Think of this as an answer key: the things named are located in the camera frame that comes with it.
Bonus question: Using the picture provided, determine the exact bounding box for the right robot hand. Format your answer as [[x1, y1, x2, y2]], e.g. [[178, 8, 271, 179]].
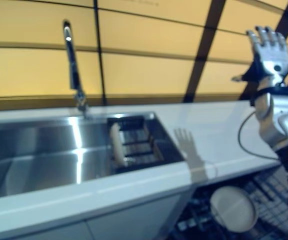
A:
[[231, 25, 288, 83]]

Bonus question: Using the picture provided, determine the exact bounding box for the beige deep bowl plate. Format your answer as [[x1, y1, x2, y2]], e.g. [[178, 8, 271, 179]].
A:
[[209, 185, 258, 232]]

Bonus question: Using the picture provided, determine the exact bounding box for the black dish drying rack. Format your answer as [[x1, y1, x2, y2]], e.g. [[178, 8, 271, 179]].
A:
[[107, 115, 168, 174]]

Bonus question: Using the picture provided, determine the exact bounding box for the chrome kitchen faucet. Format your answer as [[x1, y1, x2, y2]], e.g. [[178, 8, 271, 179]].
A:
[[63, 19, 91, 120]]

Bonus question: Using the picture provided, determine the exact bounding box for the white cabinet door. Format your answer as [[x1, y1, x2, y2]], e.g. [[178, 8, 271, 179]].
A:
[[85, 193, 193, 240], [0, 219, 93, 240]]

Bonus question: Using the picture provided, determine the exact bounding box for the stainless steel sink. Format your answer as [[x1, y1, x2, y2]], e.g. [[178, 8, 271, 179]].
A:
[[0, 111, 187, 201]]

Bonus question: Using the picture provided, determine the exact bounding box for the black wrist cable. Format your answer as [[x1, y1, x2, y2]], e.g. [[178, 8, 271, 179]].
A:
[[238, 59, 288, 160]]

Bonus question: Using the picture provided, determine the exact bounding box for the wire dishwasher rack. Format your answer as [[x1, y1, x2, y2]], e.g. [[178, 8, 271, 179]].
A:
[[176, 164, 288, 240]]

